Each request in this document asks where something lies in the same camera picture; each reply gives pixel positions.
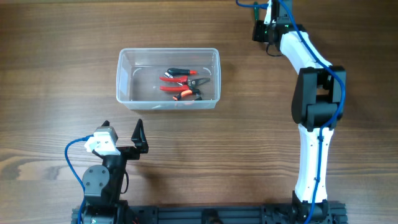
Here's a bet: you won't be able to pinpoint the silver socket wrench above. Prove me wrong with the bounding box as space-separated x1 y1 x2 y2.
164 72 173 78

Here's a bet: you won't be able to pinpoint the green handled screwdriver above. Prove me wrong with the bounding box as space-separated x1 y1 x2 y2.
253 1 260 21

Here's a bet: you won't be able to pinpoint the orange black needle-nose pliers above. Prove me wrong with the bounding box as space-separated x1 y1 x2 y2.
173 89 202 101

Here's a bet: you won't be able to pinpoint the blue cable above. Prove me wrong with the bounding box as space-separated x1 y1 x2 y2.
64 135 93 224
235 0 346 224

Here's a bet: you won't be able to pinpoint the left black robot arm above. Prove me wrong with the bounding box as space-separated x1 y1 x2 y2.
65 119 149 224

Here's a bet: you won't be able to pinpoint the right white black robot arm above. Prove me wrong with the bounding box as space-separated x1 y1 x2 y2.
252 1 348 223

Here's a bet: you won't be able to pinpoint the black red screwdriver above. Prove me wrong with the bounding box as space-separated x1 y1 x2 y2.
167 68 198 76

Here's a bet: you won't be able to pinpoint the clear plastic container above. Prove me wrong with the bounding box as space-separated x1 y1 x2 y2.
116 48 221 110

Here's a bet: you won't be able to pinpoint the red handled cutters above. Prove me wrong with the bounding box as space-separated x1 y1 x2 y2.
159 76 211 92

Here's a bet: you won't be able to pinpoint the left blue cable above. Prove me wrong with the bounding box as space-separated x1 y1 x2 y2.
64 135 93 224

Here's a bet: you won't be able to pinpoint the right blue cable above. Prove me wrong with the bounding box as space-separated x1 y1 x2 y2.
235 0 346 224

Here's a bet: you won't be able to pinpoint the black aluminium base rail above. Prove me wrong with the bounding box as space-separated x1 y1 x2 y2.
71 202 348 224

